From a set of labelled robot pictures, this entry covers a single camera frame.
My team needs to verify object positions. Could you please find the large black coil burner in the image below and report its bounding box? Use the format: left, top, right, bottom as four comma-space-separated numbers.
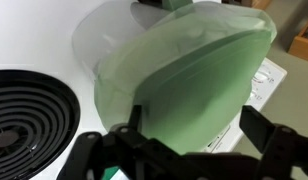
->
0, 69, 81, 180

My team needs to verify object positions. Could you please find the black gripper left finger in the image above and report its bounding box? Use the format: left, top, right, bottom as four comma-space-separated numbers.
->
57, 104, 152, 180

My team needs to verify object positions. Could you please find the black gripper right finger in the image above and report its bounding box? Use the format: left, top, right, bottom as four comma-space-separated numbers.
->
239, 104, 308, 180

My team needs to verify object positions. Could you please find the wooden spice rack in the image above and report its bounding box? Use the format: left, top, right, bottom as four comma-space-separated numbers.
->
248, 0, 308, 64

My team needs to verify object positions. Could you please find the green bin lid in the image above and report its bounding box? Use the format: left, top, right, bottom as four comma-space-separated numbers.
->
133, 28, 273, 156

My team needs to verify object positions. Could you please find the white electric stove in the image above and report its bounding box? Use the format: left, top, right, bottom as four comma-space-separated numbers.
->
0, 0, 288, 180

